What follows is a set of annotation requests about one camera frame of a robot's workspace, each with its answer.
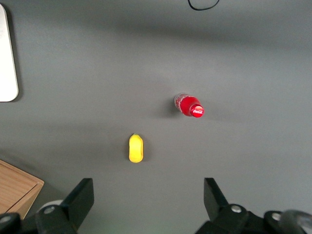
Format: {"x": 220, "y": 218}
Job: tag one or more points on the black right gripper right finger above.
{"x": 219, "y": 214}

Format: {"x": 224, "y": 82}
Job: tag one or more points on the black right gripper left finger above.
{"x": 73, "y": 209}

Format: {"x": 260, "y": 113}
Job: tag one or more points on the white rectangular tray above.
{"x": 7, "y": 61}

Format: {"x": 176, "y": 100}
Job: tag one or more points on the wooden drawer cabinet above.
{"x": 14, "y": 185}

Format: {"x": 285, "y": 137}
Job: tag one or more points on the yellow lemon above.
{"x": 135, "y": 148}

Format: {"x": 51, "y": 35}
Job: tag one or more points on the red cola bottle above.
{"x": 187, "y": 104}

